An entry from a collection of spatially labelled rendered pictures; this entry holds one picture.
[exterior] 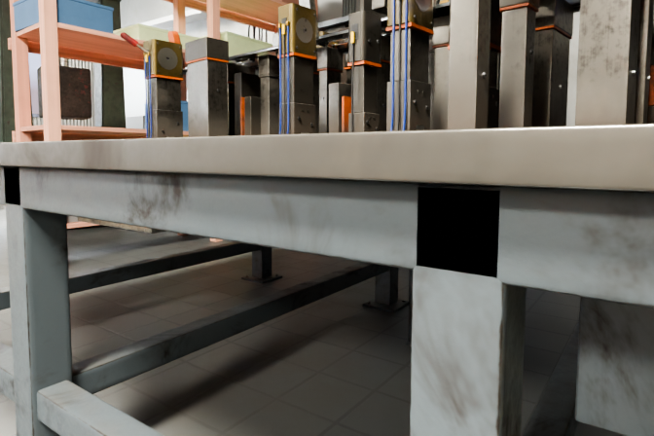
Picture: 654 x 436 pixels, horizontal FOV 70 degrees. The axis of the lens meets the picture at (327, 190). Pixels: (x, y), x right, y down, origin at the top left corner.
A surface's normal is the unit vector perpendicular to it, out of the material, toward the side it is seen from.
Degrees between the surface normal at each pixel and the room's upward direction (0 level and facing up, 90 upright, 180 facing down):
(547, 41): 90
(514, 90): 90
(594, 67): 90
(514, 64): 90
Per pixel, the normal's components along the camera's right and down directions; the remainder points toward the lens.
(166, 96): 0.74, 0.05
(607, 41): -0.67, 0.05
